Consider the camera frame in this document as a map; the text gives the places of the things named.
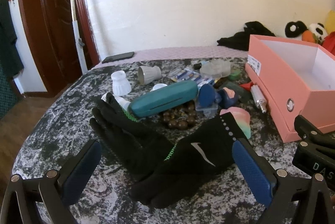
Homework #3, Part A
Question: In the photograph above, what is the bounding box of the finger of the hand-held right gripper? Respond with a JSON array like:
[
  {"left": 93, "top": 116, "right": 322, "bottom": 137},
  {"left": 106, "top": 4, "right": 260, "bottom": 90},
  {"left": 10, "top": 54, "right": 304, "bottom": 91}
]
[{"left": 294, "top": 115, "right": 335, "bottom": 147}]

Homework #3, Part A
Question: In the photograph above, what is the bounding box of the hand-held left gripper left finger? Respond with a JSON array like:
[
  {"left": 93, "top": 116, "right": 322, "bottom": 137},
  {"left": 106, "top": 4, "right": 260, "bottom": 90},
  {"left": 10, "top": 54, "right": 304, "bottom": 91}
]
[{"left": 0, "top": 139, "right": 102, "bottom": 224}]

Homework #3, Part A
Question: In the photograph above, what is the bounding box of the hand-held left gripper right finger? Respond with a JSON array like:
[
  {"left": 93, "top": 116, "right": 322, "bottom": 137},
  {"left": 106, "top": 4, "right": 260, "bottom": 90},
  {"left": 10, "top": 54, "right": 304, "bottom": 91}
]
[{"left": 232, "top": 139, "right": 335, "bottom": 224}]

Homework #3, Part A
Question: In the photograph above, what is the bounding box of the black glove with green trim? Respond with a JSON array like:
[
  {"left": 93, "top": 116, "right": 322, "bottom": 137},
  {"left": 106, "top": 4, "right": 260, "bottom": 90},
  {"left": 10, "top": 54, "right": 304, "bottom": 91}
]
[{"left": 90, "top": 95, "right": 178, "bottom": 183}]

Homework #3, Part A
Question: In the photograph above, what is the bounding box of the black glove with grey logo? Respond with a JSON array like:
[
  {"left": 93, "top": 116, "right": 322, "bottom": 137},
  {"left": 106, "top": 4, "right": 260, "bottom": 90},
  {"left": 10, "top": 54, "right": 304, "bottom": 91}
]
[{"left": 129, "top": 112, "right": 250, "bottom": 209}]

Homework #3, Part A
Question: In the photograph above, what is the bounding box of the pink cardboard box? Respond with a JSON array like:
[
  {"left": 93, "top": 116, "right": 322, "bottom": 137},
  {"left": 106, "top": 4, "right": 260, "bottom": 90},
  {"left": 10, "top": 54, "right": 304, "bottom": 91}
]
[{"left": 245, "top": 34, "right": 335, "bottom": 143}]

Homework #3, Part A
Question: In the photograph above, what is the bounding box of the white plastic jar with cap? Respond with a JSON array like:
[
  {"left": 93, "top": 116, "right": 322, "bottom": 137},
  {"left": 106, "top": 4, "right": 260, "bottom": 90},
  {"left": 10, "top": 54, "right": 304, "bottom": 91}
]
[{"left": 101, "top": 93, "right": 130, "bottom": 111}]

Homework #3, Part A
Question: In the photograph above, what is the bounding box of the brown wooden bead bracelet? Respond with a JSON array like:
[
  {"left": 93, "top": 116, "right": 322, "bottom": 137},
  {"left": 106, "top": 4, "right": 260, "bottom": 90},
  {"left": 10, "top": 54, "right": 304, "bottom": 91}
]
[{"left": 163, "top": 102, "right": 197, "bottom": 130}]

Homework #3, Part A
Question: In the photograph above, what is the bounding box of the white ribbed plastic jar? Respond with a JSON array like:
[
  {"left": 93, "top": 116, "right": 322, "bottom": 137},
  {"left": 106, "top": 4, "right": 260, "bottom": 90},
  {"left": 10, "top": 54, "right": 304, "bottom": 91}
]
[{"left": 111, "top": 70, "right": 132, "bottom": 97}]

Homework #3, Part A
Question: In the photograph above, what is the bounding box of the teal glasses case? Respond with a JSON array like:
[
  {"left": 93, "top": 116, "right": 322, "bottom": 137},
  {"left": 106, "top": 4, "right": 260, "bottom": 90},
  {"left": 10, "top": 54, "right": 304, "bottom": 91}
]
[{"left": 130, "top": 81, "right": 198, "bottom": 118}]

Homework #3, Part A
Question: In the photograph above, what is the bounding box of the silver metal cylinder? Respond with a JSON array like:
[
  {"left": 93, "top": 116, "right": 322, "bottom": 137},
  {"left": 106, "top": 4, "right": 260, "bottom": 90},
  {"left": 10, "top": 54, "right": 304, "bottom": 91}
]
[{"left": 250, "top": 84, "right": 268, "bottom": 113}]

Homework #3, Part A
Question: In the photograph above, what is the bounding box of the navy and pink sponge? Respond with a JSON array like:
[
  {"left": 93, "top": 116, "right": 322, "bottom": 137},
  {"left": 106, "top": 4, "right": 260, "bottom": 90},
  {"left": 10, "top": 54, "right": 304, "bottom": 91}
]
[{"left": 217, "top": 87, "right": 240, "bottom": 109}]

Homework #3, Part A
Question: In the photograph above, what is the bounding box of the dark green wallet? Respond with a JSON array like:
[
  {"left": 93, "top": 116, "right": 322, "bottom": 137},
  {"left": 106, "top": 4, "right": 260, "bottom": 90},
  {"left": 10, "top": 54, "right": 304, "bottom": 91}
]
[{"left": 230, "top": 82, "right": 252, "bottom": 103}]

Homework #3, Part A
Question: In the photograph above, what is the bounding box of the red funnel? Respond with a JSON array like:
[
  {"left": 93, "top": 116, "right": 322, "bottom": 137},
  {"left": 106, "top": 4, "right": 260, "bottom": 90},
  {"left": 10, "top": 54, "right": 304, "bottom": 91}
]
[{"left": 240, "top": 82, "right": 253, "bottom": 94}]

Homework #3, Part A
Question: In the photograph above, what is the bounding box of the blue sponge in clear case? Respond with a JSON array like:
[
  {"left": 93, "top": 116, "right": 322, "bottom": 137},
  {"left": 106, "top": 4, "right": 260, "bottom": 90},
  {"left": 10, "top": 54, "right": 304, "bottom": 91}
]
[{"left": 197, "top": 83, "right": 218, "bottom": 116}]

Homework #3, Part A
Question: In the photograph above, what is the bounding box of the panda plush with carrot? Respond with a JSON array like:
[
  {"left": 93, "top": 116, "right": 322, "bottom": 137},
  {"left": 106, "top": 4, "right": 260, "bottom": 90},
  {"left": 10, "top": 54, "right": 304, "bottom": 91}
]
[{"left": 301, "top": 23, "right": 327, "bottom": 44}]

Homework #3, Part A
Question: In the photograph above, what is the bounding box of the green patterned cloth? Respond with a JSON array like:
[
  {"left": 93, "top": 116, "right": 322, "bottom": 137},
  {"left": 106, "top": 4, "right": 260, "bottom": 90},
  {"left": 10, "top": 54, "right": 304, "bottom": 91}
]
[{"left": 0, "top": 67, "right": 24, "bottom": 120}]

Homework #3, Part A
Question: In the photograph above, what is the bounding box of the black and white plush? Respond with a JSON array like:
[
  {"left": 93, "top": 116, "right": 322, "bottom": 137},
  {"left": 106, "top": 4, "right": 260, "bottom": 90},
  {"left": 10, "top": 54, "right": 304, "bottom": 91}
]
[{"left": 285, "top": 20, "right": 308, "bottom": 39}]

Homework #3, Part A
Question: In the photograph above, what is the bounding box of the yellow pillow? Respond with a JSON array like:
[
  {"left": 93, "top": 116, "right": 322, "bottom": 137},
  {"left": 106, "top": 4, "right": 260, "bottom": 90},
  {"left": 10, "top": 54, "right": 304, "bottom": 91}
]
[{"left": 325, "top": 10, "right": 335, "bottom": 33}]

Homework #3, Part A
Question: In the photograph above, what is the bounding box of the grey ribbed cup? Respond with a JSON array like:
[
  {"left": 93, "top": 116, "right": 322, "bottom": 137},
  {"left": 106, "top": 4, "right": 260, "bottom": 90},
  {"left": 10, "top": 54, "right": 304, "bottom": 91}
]
[{"left": 138, "top": 65, "right": 162, "bottom": 85}]

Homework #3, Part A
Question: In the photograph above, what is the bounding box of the black smartphone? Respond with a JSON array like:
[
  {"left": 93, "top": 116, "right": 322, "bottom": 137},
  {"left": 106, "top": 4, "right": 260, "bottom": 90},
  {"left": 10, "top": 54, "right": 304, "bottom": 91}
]
[{"left": 102, "top": 52, "right": 135, "bottom": 64}]

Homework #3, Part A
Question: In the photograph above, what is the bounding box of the black clothes pile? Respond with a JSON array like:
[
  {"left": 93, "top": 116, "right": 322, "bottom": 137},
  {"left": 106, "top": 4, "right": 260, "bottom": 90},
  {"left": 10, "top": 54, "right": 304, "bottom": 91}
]
[{"left": 217, "top": 21, "right": 276, "bottom": 51}]

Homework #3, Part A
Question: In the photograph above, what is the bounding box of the battery blister pack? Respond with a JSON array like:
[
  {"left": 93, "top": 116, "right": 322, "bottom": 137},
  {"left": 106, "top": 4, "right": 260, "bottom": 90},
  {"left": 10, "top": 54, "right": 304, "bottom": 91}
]
[{"left": 167, "top": 67, "right": 214, "bottom": 86}]

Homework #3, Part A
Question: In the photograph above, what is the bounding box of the pink bed sheet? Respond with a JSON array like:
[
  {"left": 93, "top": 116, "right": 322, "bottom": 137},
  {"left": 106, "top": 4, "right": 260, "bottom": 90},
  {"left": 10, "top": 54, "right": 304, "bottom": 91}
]
[{"left": 93, "top": 46, "right": 249, "bottom": 70}]

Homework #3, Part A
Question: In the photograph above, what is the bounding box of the dark hanging coat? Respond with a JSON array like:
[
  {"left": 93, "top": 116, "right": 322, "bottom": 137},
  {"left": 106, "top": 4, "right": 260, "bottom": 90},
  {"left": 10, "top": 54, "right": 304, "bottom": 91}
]
[{"left": 0, "top": 0, "right": 24, "bottom": 81}]

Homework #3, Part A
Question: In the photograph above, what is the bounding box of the white metal pole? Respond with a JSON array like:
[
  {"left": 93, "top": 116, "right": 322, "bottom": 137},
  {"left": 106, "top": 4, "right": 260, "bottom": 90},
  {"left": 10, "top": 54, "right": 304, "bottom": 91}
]
[{"left": 68, "top": 0, "right": 88, "bottom": 73}]

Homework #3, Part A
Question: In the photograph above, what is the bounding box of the dark wooden door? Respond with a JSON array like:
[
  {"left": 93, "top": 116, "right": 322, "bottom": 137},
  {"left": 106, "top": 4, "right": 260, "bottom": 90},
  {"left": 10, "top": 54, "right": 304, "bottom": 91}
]
[{"left": 16, "top": 0, "right": 101, "bottom": 97}]

